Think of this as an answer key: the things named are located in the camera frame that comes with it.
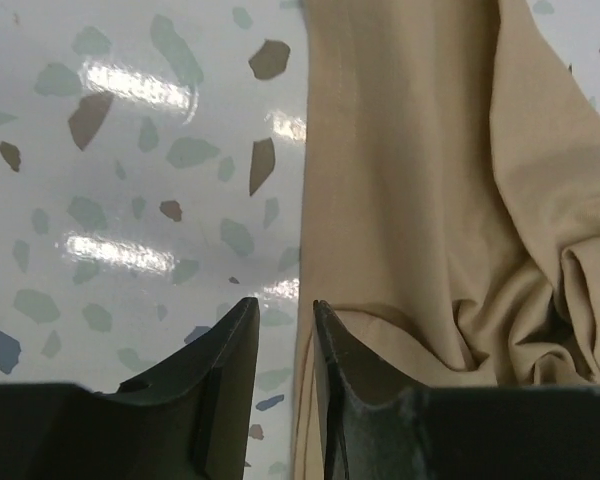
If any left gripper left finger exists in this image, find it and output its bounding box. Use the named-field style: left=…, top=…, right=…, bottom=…
left=0, top=297, right=259, bottom=479

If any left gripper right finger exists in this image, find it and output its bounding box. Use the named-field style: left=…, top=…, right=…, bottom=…
left=313, top=301, right=600, bottom=480

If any beige t shirt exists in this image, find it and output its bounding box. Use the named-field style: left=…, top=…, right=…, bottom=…
left=292, top=1, right=600, bottom=479

